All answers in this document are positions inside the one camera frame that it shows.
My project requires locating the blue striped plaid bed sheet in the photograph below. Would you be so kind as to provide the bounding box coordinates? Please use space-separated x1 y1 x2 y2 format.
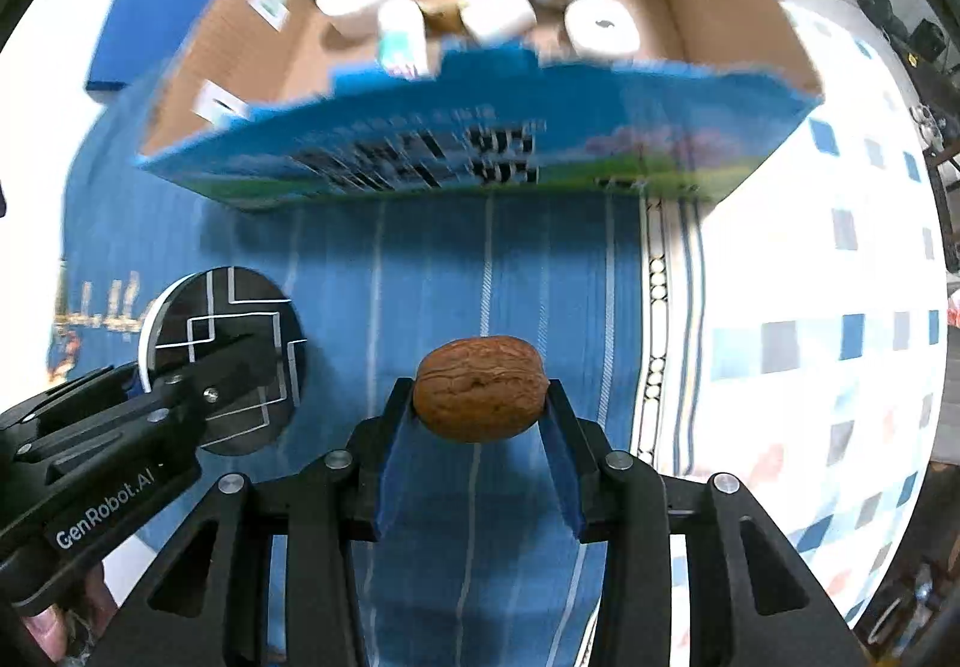
45 0 950 667

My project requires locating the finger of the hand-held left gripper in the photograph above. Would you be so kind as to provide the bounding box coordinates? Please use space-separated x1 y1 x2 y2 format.
0 365 143 447
146 333 308 447

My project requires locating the pair of white shoes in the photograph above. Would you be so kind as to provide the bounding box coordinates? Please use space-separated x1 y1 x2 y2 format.
911 104 946 146

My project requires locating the cardboard box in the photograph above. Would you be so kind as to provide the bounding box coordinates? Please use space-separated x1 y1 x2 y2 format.
131 0 824 212

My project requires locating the person's left hand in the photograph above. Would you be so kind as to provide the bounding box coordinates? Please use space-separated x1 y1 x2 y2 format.
15 558 121 664

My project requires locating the small white rounded case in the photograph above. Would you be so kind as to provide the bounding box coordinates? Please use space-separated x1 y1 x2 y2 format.
564 0 640 56

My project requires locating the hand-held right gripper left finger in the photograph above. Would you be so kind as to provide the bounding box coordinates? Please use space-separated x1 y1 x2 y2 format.
127 378 417 667

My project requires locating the blue foam mat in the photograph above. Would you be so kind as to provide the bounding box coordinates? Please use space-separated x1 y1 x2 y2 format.
84 0 226 101

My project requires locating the white tube bottle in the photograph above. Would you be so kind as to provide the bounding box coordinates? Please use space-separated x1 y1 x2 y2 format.
376 0 430 79

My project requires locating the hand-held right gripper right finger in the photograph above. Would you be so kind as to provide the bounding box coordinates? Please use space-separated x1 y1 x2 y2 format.
544 378 852 667

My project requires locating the small white bottle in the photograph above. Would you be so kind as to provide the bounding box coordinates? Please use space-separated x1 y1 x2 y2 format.
460 0 537 45

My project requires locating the black round disc box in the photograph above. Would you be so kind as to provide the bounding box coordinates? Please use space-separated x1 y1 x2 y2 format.
139 268 308 456

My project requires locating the brown walnut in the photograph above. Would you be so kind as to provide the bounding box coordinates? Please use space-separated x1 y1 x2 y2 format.
412 335 545 444

